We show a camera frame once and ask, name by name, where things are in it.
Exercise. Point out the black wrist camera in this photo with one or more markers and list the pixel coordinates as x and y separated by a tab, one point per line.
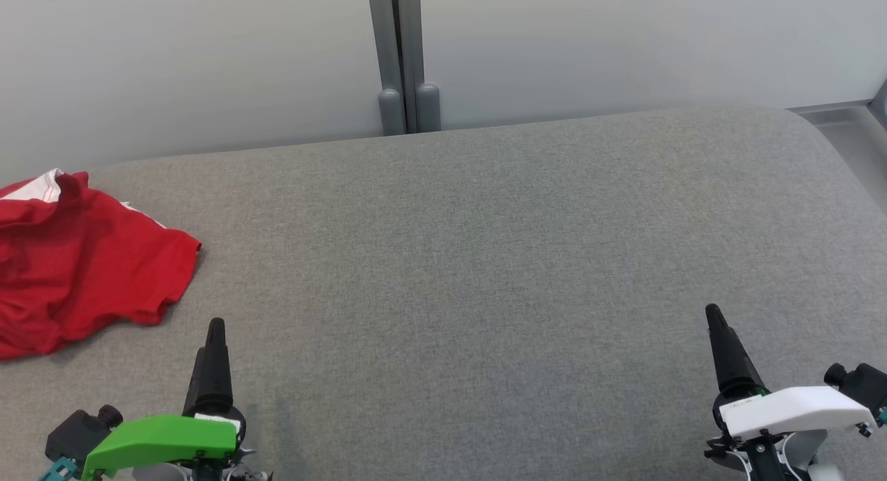
863	384
80	432

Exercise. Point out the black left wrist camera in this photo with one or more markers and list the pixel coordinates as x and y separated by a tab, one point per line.
80	432

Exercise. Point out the grey rounded post cap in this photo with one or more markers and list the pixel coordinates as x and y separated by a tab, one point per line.
428	108
391	112

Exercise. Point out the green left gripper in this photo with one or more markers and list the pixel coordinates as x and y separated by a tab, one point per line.
159	439

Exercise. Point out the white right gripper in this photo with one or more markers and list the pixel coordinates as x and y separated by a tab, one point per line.
790	408

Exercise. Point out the grey vertical partition post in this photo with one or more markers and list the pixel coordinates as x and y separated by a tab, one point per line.
400	44

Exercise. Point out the red shorts with white stripe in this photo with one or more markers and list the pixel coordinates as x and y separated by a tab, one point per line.
76	266

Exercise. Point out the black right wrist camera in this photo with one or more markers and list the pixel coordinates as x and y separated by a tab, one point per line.
863	384

